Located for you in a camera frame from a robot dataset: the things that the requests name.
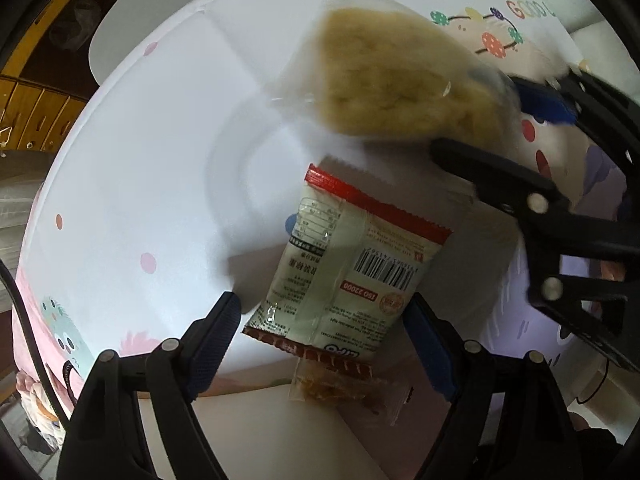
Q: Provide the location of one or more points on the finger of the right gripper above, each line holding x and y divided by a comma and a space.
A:
499, 182
543, 102

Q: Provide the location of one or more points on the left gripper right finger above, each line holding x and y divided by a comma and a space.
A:
435, 341

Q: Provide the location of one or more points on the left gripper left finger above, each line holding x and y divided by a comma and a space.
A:
207, 341

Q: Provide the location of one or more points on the white red-edged cracker packet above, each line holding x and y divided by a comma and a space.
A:
349, 268

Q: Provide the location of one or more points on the round yellow rice cracker packet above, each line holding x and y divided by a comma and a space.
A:
377, 70

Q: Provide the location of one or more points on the dark raisin red-edged packet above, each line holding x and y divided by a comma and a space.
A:
379, 397

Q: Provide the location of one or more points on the white plastic storage tray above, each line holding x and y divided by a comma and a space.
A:
263, 434

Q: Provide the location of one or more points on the patterned fleece blanket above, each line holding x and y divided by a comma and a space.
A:
39, 410

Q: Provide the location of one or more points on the wooden desk with drawers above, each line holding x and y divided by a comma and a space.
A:
46, 79

